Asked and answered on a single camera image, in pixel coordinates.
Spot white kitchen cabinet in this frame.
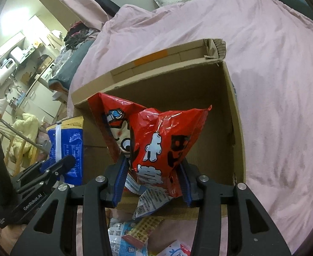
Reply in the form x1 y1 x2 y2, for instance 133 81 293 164
19 81 61 124

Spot yellow plush blanket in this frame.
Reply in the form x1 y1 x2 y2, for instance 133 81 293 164
11 113 40 158

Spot white rice cake packet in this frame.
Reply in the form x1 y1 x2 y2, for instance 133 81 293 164
157 240 191 256

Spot blue white chip bag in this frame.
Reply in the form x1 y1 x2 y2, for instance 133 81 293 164
125 173 173 220

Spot brown cardboard box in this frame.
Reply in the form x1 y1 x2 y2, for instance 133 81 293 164
71 38 247 220

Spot white water heater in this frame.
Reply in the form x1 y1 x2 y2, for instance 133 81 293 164
0 58 16 87

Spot pile of clothes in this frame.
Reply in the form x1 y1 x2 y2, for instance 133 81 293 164
48 21 100 94

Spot pink bed duvet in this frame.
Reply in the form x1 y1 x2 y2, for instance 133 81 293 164
60 0 313 255

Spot red cartoon snack bag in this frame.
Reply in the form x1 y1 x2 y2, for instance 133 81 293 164
88 93 210 198

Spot dark blue snack packet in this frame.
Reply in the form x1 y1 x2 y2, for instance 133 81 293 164
40 116 83 186

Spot silver blue snack bag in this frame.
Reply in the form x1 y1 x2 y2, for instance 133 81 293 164
108 218 148 256

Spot wooden drying rack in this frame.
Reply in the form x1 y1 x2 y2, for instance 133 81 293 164
0 114 49 176

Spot yellow orange chip bag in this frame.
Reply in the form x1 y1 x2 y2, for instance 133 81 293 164
123 216 164 249

